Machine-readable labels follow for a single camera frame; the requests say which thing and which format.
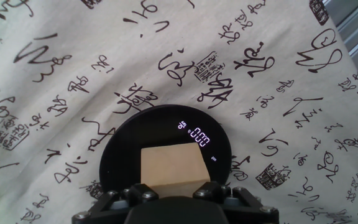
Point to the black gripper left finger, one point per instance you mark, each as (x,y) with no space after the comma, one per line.
(104,205)

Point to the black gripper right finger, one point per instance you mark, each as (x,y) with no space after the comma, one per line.
(247,202)

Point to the wooden block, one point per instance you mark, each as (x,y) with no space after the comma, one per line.
(172,168)

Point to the black round digital scale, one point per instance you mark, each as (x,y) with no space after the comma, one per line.
(126,149)

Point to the beige calligraphy print cloth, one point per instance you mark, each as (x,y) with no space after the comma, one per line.
(73,77)

